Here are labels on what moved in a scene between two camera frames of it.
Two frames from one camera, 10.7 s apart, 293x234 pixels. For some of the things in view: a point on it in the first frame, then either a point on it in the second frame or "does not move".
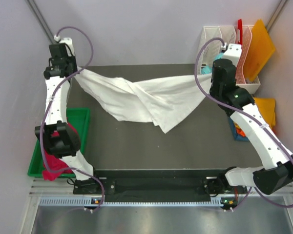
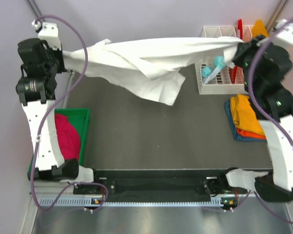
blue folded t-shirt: x=236 y=136 does not move
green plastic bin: x=79 y=119 does not move
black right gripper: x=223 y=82 -> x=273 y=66
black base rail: x=157 y=185 does not move
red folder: x=240 y=31 does not move
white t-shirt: x=155 y=102 -> x=156 y=65
